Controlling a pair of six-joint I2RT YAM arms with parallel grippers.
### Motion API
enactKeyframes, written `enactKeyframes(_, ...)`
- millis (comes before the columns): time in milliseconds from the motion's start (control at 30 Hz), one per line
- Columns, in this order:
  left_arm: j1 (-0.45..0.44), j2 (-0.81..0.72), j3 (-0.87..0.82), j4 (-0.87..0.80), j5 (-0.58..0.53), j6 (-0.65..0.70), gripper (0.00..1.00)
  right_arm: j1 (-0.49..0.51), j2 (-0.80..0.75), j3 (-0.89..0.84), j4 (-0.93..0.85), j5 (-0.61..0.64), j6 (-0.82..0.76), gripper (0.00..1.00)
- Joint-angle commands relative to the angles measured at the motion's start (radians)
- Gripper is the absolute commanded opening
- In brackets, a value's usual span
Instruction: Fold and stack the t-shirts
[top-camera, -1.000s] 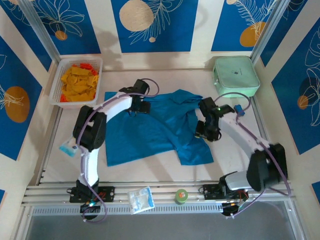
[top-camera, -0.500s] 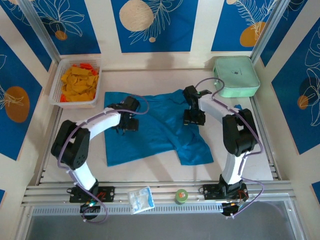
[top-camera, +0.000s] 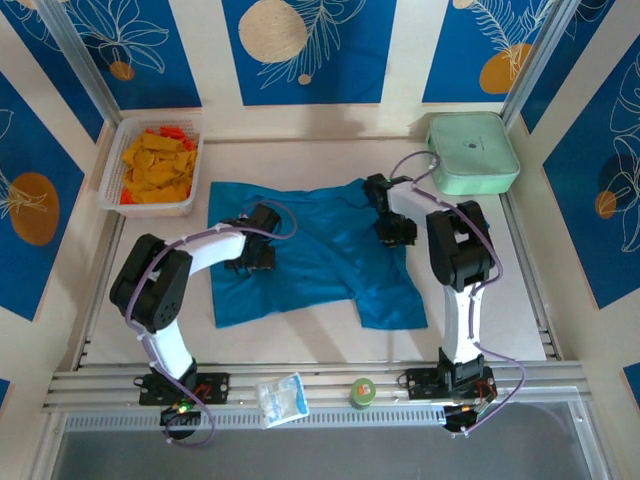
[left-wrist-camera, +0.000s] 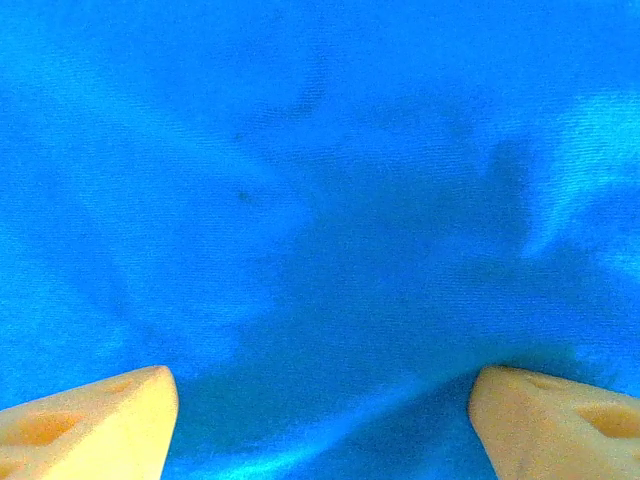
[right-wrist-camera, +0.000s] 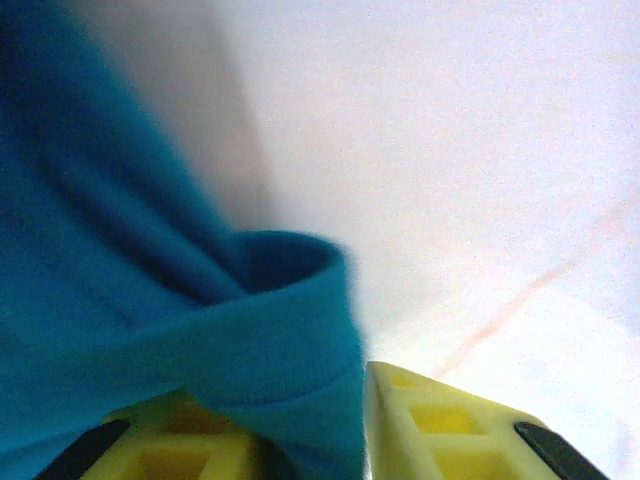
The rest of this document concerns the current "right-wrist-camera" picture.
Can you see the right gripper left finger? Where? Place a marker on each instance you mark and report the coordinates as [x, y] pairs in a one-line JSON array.
[[165, 440]]

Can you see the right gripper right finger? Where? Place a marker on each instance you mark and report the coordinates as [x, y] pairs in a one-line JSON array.
[[450, 440]]

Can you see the blue t-shirt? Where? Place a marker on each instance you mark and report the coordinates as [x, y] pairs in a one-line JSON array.
[[125, 250]]

